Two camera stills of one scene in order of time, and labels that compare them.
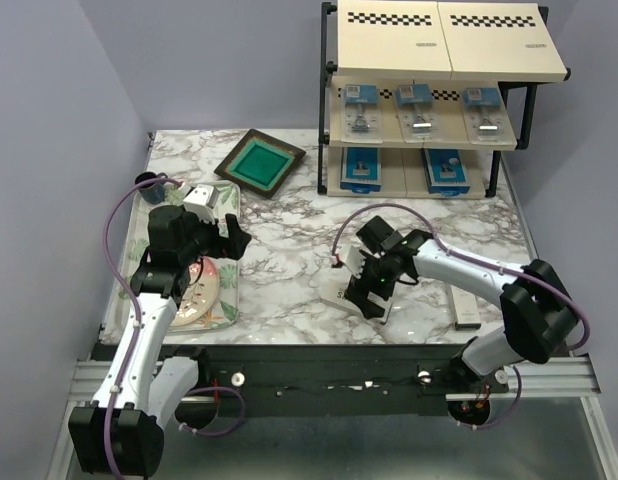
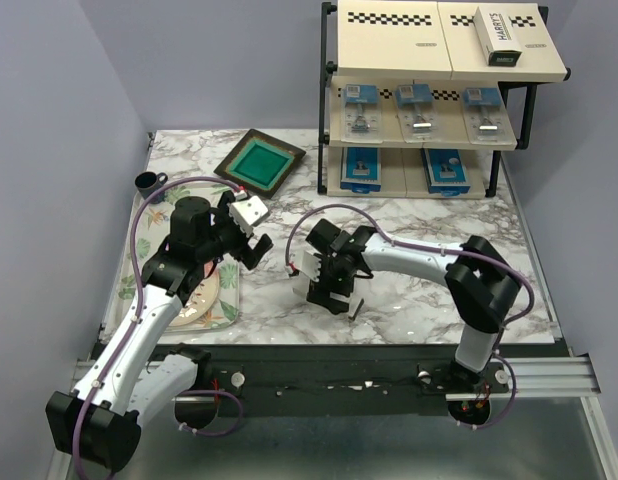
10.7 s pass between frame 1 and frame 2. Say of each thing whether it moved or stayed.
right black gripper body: moved
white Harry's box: moved
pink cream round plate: stayed
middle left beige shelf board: stayed
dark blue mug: stayed
